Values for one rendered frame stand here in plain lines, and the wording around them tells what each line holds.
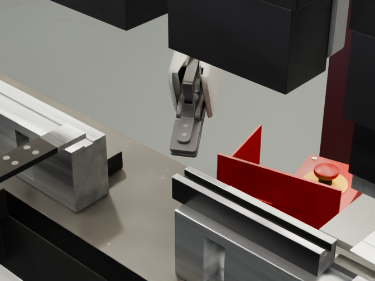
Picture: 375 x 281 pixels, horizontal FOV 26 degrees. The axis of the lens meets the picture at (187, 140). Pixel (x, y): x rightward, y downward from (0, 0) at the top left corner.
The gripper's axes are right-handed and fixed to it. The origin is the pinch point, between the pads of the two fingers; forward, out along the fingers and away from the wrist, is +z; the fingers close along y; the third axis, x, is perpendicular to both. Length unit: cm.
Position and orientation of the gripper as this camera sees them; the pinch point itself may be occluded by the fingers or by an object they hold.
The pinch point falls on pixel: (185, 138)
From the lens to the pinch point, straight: 95.4
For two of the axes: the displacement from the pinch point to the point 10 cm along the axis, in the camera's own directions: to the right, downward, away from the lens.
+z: -1.8, 8.7, -4.5
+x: 9.8, 1.1, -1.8
